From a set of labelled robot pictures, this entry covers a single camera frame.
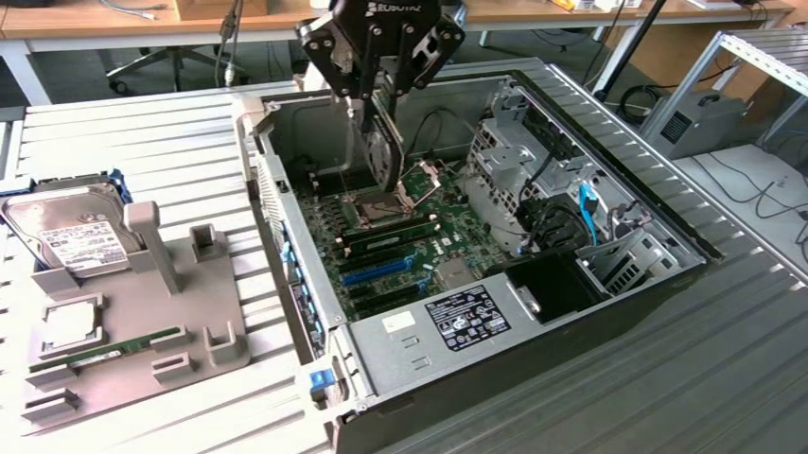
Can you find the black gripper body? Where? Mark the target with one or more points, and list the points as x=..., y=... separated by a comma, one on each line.
x=385, y=19

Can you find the graphics card with metal bracket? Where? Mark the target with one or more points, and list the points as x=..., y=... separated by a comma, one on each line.
x=385, y=161

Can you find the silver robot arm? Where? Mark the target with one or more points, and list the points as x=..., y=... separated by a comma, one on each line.
x=307, y=78

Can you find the brown cardboard box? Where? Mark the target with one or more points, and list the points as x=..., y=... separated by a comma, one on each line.
x=209, y=9

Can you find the office chair base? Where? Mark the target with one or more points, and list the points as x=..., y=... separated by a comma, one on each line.
x=178, y=57

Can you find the metal socket cover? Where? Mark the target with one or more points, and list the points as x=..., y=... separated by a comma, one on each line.
x=423, y=182

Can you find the silver perforated drive cage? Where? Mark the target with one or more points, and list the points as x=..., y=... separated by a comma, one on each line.
x=499, y=189

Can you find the black slanted pole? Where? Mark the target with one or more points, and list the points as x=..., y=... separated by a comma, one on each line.
x=632, y=45

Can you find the CPU socket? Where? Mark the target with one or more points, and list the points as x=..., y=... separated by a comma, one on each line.
x=379, y=215

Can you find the green motherboard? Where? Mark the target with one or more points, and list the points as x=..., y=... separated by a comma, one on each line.
x=455, y=227

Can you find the dark RAM stick with label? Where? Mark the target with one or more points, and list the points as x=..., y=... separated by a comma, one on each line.
x=385, y=239

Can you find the blue plastic disk carrier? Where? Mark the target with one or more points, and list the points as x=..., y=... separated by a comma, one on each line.
x=118, y=186

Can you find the black expansion slot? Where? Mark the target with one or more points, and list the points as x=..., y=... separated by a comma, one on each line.
x=369, y=261
x=385, y=308
x=379, y=294

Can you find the grey computer tower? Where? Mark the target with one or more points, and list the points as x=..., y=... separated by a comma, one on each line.
x=714, y=118

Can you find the grey chipset heat sink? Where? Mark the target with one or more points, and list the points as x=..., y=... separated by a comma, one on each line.
x=456, y=275

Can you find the blue expansion slot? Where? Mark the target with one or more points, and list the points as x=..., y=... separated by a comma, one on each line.
x=376, y=273

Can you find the black plastic shroud box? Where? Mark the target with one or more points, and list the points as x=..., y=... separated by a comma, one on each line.
x=556, y=286

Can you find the silver disk bay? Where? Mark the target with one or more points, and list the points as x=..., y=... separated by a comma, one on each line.
x=622, y=267

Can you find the silver hard disk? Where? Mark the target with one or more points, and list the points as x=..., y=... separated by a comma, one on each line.
x=63, y=227

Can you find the grey parts rack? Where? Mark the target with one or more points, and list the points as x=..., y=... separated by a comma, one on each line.
x=140, y=321

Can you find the silver power supply unit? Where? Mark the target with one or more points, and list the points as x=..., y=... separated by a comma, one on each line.
x=404, y=364

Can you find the blue case latch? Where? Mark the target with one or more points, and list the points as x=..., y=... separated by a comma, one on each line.
x=321, y=379

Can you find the open black PC case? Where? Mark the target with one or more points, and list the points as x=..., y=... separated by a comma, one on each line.
x=538, y=373

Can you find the silver CPU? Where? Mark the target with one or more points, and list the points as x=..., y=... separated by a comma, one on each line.
x=70, y=328

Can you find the green RAM stick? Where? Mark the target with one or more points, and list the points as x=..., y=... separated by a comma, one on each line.
x=108, y=352

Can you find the wooden desk with white frame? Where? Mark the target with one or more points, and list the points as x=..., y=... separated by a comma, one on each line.
x=714, y=15
x=96, y=23

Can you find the aluminium profile frame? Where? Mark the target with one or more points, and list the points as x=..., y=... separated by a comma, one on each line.
x=767, y=54

